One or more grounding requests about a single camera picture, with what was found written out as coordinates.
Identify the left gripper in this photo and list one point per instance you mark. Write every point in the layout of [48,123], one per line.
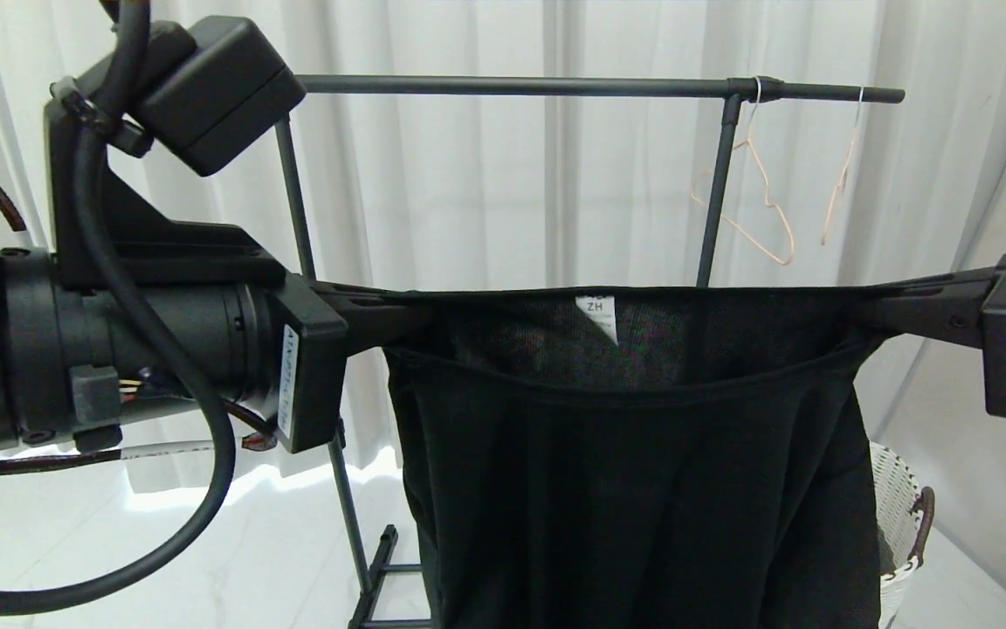
[320,384]

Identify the pink clothes hanger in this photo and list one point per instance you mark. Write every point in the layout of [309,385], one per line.
[828,218]
[768,203]

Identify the black garment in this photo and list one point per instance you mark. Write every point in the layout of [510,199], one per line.
[625,507]

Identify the white laundry basket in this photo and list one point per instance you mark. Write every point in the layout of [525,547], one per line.
[892,498]

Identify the black clothes rack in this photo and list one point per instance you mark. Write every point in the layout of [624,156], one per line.
[512,86]

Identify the white curtain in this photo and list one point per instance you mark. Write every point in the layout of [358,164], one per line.
[512,175]

